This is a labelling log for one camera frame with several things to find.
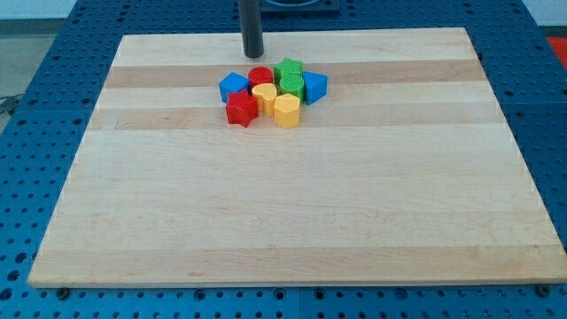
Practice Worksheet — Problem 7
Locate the blue cube block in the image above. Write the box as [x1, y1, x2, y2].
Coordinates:
[219, 72, 250, 103]

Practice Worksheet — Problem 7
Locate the yellow pentagon block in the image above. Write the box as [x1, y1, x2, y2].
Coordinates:
[274, 93, 300, 128]

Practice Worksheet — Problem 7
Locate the red star block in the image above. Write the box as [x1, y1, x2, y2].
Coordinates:
[225, 89, 258, 128]

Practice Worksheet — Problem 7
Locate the yellow heart block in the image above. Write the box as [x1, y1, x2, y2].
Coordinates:
[252, 83, 278, 116]

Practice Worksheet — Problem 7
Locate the blue triangle block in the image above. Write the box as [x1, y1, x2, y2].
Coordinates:
[302, 71, 328, 105]

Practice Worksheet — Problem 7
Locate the green cylinder block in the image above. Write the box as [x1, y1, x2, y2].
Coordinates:
[279, 74, 305, 104]

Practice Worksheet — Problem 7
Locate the red cylinder block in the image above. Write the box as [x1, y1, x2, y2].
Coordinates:
[247, 66, 274, 88]

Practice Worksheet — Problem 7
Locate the green star block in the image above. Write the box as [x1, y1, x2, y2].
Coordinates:
[274, 57, 303, 84]

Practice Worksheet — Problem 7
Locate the light wooden board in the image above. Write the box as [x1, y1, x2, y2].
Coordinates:
[28, 27, 566, 288]

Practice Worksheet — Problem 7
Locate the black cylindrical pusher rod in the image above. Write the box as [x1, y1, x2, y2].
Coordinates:
[238, 0, 264, 58]

